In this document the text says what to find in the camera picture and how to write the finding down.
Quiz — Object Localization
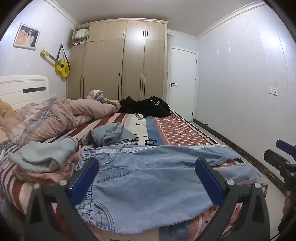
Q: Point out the framed wall photo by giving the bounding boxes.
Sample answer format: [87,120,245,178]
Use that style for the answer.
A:
[13,23,41,50]

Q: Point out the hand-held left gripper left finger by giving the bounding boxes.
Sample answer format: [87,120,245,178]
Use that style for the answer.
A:
[24,157,100,241]

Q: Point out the person's right hand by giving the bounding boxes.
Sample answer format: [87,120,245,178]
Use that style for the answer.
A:
[283,191,296,216]

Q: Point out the yellow guitar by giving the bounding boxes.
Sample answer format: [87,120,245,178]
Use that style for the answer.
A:
[40,49,70,78]

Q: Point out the black guitar strap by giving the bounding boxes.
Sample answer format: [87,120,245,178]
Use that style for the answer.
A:
[57,44,70,69]

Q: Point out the tan stuffed toy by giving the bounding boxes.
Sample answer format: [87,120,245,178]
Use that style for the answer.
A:
[0,100,16,128]

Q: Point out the light blue denim pants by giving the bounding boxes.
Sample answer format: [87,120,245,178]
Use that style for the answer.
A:
[76,145,269,234]

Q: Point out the white door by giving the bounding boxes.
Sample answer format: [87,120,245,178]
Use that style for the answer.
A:
[167,46,199,121]

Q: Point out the white bed headboard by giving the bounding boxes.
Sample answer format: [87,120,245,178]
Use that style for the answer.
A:
[0,75,50,110]

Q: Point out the beige wooden wardrobe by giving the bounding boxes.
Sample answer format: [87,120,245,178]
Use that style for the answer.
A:
[66,20,169,107]

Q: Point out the folded bedding in wardrobe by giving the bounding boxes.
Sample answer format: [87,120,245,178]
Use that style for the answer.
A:
[73,29,89,45]

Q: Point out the pink folded garment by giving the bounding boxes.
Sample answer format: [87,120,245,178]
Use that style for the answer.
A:
[11,151,80,184]

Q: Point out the pink striped quilt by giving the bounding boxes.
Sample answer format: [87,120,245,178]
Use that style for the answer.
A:
[0,90,122,149]

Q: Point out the striped dotted bed blanket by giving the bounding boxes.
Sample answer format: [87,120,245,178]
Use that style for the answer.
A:
[0,109,243,241]

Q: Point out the pale green-grey sweatshirt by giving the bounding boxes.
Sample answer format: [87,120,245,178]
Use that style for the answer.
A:
[8,136,79,173]

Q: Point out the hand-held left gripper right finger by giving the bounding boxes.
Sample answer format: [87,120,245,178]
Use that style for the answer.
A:
[195,158,271,241]

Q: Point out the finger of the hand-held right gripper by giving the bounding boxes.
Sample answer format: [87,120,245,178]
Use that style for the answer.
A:
[264,149,293,179]
[276,139,296,154]

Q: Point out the dark baseboard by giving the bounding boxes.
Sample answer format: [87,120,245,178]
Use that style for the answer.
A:
[193,118,287,197]

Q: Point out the black clothes pile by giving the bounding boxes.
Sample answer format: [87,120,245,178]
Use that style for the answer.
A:
[119,96,171,117]

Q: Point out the blue-grey garment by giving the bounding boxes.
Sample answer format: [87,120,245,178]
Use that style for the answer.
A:
[82,122,139,147]

